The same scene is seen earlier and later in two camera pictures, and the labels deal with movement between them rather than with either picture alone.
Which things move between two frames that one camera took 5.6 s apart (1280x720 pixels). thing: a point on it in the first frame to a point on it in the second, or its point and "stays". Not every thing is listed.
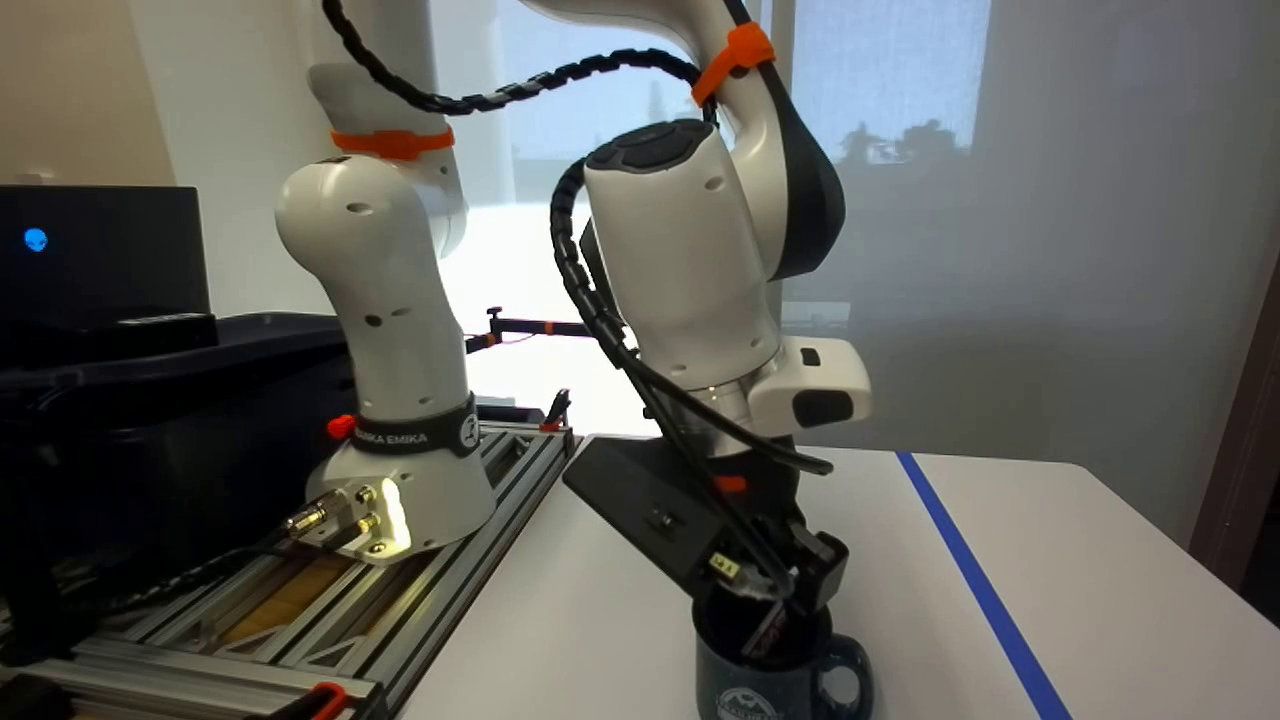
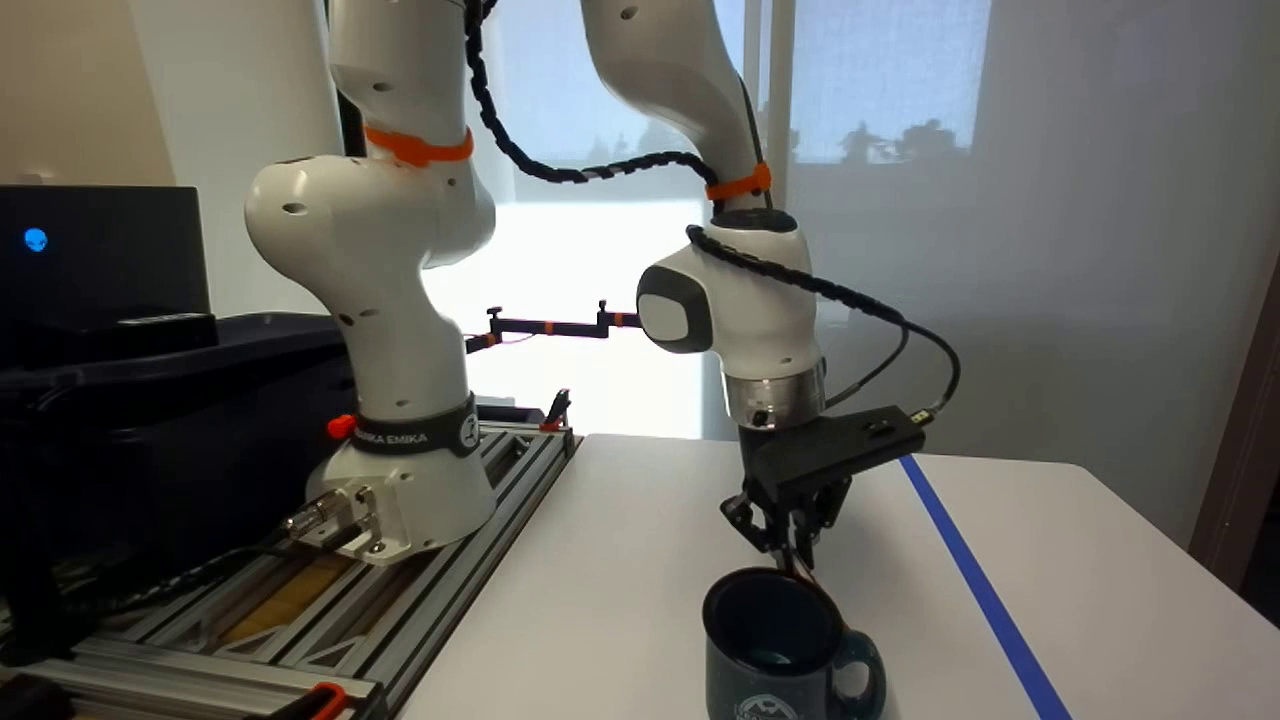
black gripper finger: (765, 629) to (760, 526)
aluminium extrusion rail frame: (264, 641) stays
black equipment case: (149, 463) stays
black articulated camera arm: (502, 324) stays
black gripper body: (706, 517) to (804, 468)
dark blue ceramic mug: (804, 669) stays
